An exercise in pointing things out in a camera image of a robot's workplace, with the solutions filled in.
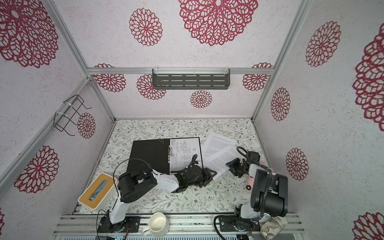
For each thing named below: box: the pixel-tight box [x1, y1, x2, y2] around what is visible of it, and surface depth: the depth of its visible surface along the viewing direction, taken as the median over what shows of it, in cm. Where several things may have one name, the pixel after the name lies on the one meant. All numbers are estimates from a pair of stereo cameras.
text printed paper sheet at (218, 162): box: [202, 144, 242, 181], surface depth 99 cm
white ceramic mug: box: [141, 212, 170, 238], surface depth 71 cm
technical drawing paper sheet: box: [169, 138, 203, 174], surface depth 103 cm
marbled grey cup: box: [260, 216, 289, 240], surface depth 71 cm
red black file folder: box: [127, 137, 203, 175], surface depth 105 cm
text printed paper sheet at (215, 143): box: [202, 132, 237, 161], surface depth 108 cm
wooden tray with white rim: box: [78, 172, 119, 212], surface depth 81 cm
